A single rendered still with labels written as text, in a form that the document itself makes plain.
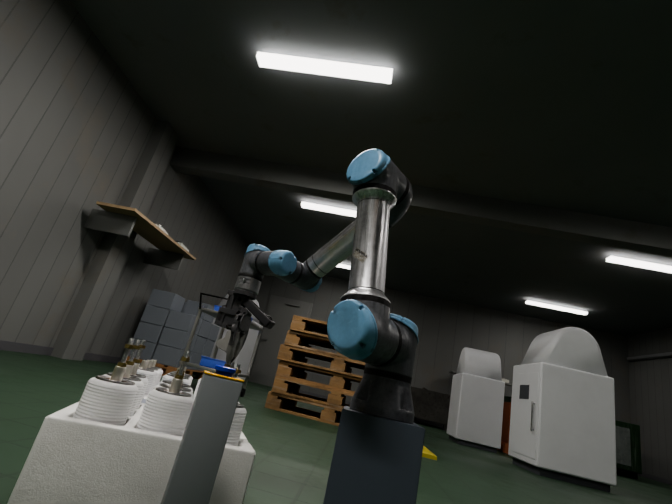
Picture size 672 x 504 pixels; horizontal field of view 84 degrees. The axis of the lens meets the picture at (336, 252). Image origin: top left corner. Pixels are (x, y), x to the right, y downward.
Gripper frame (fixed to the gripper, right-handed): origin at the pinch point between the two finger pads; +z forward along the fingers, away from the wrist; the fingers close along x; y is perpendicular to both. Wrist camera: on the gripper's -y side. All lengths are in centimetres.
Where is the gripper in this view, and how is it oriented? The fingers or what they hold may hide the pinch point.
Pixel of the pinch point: (231, 359)
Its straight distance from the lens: 117.7
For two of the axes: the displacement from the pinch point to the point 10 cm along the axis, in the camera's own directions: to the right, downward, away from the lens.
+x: -1.5, -3.7, -9.2
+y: -9.6, -1.5, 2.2
